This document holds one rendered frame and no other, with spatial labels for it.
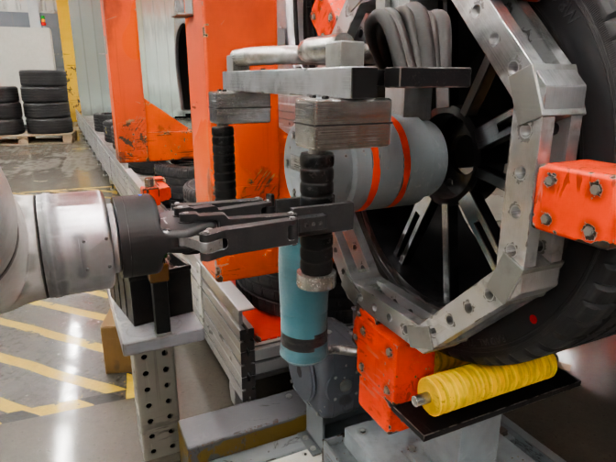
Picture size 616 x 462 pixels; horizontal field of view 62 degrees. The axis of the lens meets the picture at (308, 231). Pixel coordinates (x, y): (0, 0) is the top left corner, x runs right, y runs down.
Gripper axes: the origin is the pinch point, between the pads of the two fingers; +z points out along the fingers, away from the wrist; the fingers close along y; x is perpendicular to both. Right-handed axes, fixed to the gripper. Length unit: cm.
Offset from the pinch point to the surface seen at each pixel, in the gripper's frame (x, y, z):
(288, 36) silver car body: 29, -144, 59
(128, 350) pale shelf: -40, -53, -16
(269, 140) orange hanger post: 1, -60, 18
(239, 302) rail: -44, -76, 15
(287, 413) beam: -70, -59, 21
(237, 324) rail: -49, -74, 14
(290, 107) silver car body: 3, -137, 57
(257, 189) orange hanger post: -10, -59, 15
